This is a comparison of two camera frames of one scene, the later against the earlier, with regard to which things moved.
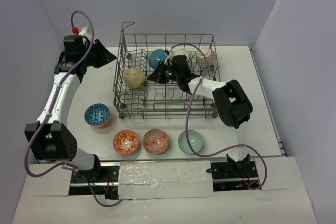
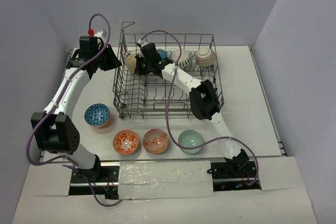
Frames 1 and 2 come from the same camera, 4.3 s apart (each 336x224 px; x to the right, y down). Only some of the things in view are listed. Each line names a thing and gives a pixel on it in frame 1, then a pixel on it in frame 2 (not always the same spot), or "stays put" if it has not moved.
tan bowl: [133, 77] -> [130, 63]
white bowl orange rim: [181, 52] stays put
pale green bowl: [195, 139] stays put
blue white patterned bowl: [97, 115] stays put
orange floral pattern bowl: [125, 142] stays put
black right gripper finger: [157, 75] -> [140, 67]
